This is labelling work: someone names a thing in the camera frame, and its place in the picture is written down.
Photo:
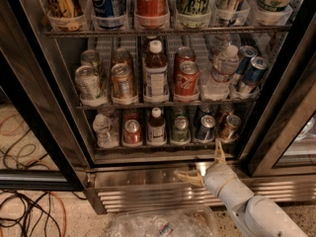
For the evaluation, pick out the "brown tea bottle shelf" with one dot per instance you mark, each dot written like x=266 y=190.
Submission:
x=155 y=74
x=156 y=128

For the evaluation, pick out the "right glass fridge door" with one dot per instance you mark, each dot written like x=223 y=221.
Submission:
x=276 y=142

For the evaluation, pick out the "clear water bottle middle shelf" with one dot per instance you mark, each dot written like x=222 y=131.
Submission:
x=224 y=65

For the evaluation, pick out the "bronze can bottom shelf rear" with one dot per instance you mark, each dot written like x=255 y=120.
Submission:
x=224 y=110

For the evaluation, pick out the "blue energy can rear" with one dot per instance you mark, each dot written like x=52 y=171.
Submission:
x=246 y=53

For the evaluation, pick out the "left glass fridge door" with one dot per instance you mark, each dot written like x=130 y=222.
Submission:
x=41 y=141

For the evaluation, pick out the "green soda can front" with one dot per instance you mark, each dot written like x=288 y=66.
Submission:
x=180 y=130

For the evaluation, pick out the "green soda can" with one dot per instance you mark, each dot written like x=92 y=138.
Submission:
x=180 y=130
x=179 y=111

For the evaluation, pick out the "blue energy can front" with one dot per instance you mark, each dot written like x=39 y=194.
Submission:
x=253 y=75

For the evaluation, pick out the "silver can shelf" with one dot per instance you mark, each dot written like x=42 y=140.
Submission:
x=91 y=57
x=91 y=89

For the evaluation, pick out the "silver can middle shelf rear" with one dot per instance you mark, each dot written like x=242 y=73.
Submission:
x=91 y=57

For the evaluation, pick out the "orange can middle shelf front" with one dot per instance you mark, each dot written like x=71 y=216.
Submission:
x=122 y=84

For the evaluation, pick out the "blue energy can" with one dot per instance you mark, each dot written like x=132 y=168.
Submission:
x=246 y=53
x=253 y=75

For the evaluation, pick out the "green soda can rear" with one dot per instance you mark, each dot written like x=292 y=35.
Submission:
x=179 y=111

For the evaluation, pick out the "clear water bottle shelf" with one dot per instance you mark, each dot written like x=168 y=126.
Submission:
x=105 y=128
x=224 y=65

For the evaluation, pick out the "blue red can top shelf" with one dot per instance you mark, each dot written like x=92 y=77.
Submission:
x=227 y=10

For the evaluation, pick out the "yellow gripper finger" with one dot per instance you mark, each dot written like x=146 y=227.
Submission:
x=219 y=154
x=192 y=177

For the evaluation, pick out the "red cola can top shelf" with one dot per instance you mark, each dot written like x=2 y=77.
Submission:
x=151 y=14

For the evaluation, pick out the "red cola can rear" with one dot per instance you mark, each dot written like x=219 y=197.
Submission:
x=184 y=53

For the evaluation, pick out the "orange can shelf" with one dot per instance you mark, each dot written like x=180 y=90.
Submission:
x=122 y=55
x=122 y=84

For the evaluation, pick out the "bronze can shelf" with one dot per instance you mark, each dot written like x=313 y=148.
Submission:
x=228 y=128
x=224 y=110

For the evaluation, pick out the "clear plastic bin of bottles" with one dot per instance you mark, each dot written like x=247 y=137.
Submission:
x=188 y=221

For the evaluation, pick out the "steel fridge cabinet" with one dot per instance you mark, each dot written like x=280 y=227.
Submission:
x=131 y=179

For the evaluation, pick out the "green tall can top shelf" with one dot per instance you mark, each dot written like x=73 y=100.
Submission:
x=192 y=12

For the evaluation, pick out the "blue pepsi can top shelf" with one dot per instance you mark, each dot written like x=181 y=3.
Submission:
x=109 y=14

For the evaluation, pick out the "brown tea bottle middle shelf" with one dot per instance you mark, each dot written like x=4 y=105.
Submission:
x=155 y=74

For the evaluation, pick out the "red can bottom shelf rear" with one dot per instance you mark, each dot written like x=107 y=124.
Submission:
x=131 y=114

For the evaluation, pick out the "silver can middle shelf front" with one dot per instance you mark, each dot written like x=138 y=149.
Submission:
x=91 y=89

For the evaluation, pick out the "glass fridge door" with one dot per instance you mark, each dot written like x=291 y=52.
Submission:
x=276 y=142
x=41 y=141

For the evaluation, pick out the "blue can bottom shelf rear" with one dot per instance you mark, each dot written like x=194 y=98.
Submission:
x=203 y=110

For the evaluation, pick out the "brown tea bottle bottom shelf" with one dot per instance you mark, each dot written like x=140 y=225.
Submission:
x=156 y=128

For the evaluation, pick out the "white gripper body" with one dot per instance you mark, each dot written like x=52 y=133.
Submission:
x=217 y=179

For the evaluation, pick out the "red can bottom shelf front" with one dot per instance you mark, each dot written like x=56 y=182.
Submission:
x=132 y=132

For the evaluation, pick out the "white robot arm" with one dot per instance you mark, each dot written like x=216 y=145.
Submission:
x=254 y=215

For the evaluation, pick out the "clear water bottle bottom shelf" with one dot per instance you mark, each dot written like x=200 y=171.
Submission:
x=105 y=128

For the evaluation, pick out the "red cola can front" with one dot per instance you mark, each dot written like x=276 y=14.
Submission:
x=186 y=82

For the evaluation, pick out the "yellow can top shelf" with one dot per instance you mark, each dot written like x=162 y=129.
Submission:
x=64 y=14

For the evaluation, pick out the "orange can middle shelf rear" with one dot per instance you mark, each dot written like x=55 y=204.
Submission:
x=122 y=55

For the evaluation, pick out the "bronze can bottom shelf front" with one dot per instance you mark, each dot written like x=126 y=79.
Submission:
x=228 y=128

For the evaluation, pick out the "blue can bottom shelf front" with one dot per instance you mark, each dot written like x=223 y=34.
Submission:
x=205 y=128

